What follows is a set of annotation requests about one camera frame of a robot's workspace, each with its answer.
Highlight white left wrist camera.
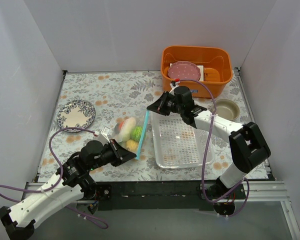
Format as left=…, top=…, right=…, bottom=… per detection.
left=93, top=126, right=111, bottom=145

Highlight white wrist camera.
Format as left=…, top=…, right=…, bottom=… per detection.
left=93, top=126, right=111, bottom=145
left=169, top=78, right=180, bottom=95

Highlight pink dotted plate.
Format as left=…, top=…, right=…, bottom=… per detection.
left=167, top=61, right=202, bottom=81

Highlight blue floral plate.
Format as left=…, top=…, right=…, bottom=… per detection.
left=56, top=99, right=96, bottom=133

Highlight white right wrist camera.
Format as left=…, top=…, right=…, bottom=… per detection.
left=169, top=78, right=180, bottom=95

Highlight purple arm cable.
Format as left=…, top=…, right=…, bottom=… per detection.
left=176, top=79, right=250, bottom=217
left=0, top=126, right=110, bottom=230

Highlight floral tablecloth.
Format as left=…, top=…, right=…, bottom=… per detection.
left=37, top=70, right=268, bottom=183

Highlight beige ceramic bowl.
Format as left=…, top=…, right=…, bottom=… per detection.
left=212, top=99, right=240, bottom=121

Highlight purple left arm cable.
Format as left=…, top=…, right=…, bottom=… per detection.
left=0, top=126, right=110, bottom=230

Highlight orange soap dish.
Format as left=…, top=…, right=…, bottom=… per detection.
left=203, top=67, right=221, bottom=82

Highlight orange plastic tub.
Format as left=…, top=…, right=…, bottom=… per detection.
left=160, top=45, right=233, bottom=98

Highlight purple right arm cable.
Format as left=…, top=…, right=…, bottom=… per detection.
left=176, top=79, right=250, bottom=217

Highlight yellow pear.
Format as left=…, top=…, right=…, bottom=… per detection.
left=125, top=139, right=139, bottom=153

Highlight white plastic basket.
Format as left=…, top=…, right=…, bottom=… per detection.
left=150, top=112, right=208, bottom=170

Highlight green bell pepper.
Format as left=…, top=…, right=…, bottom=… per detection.
left=130, top=126, right=143, bottom=142

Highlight black base bar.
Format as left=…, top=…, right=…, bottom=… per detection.
left=67, top=179, right=243, bottom=212

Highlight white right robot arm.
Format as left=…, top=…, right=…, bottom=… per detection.
left=147, top=86, right=271, bottom=199

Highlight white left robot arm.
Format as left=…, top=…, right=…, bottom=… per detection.
left=0, top=139, right=136, bottom=240

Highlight clear zip top bag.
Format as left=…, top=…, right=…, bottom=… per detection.
left=112, top=110, right=150, bottom=160

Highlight white radish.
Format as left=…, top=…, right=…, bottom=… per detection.
left=119, top=117, right=137, bottom=142

